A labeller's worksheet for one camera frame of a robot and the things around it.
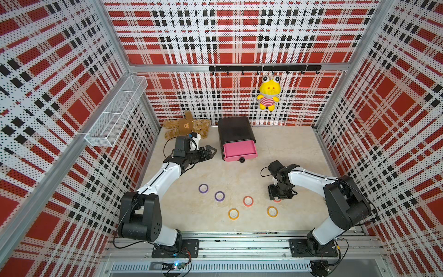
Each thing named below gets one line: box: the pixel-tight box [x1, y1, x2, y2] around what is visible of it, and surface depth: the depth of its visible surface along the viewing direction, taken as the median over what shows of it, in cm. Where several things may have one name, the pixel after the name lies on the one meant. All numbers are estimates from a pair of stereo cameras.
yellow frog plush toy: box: [256, 75, 281, 112], surface depth 95 cm
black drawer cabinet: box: [218, 116, 259, 163], surface depth 95 cm
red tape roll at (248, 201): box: [242, 195, 255, 208], surface depth 89 cm
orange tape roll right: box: [266, 205, 279, 219], surface depth 86 cm
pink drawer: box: [222, 140, 258, 163], surface depth 92 cm
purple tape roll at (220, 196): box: [214, 190, 225, 203], surface depth 90 cm
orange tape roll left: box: [227, 207, 240, 222], surface depth 86 cm
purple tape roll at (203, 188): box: [198, 182, 209, 194], surface depth 95 cm
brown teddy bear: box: [162, 110, 212, 141], surface depth 114 cm
